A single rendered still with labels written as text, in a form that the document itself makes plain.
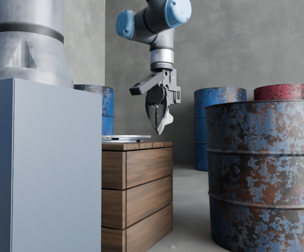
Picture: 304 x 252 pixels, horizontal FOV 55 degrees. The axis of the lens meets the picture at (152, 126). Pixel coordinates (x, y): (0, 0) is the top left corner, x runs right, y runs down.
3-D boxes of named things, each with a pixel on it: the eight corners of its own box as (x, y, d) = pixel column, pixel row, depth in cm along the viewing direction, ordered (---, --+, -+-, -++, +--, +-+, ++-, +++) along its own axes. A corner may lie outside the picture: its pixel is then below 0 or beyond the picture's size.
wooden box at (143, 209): (173, 230, 115) (173, 141, 116) (122, 269, 81) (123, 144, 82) (91, 217, 132) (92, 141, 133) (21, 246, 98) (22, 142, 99)
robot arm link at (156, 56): (162, 47, 85) (143, 52, 91) (162, 62, 85) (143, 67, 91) (178, 52, 91) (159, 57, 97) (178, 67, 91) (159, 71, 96)
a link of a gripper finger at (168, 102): (170, 118, 86) (170, 88, 87) (167, 118, 85) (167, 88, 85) (158, 118, 89) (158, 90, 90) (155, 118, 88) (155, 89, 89)
